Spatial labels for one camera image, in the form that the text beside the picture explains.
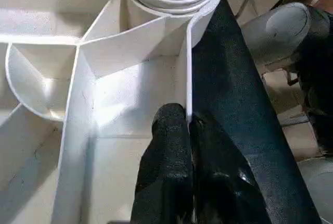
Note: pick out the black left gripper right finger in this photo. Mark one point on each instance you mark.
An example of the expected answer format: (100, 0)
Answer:
(223, 182)

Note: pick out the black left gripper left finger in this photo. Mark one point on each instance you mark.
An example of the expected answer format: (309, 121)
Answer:
(164, 172)

